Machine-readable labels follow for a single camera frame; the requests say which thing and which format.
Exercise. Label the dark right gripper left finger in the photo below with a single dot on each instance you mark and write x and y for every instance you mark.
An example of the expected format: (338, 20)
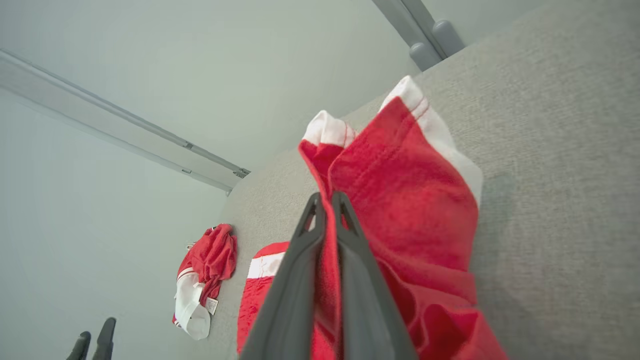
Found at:
(292, 300)

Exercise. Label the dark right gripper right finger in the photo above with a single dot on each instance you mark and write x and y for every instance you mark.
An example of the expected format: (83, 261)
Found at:
(365, 310)

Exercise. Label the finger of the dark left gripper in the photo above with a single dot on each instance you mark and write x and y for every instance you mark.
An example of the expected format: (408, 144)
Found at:
(105, 340)
(80, 349)

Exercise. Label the red Bulls 23 jersey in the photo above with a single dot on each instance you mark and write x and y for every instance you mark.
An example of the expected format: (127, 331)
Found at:
(215, 255)

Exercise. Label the red shorts with white stripe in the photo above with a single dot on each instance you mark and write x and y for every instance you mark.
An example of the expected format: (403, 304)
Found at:
(410, 200)

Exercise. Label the grey wall base rail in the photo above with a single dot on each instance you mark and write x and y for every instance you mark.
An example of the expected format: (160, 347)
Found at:
(100, 125)

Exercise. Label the grey partition post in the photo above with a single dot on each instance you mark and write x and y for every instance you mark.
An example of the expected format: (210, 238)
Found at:
(425, 35)

